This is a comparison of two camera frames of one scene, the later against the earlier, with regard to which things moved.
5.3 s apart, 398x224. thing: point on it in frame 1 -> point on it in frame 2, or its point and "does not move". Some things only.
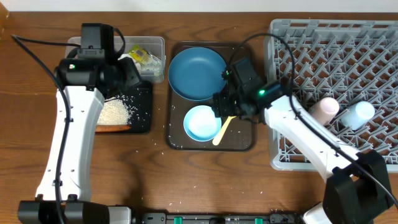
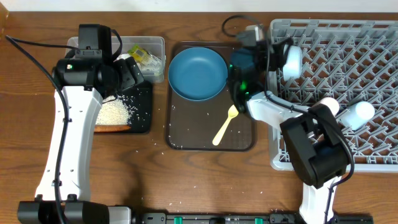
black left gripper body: x=127 y=74 does not move
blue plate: x=196 y=73 does not move
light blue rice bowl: x=201 y=124 -> x=293 y=67
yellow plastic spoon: x=217 y=140 does not move
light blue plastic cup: x=357 y=116 does not move
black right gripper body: x=229 y=104 -> x=277 y=64
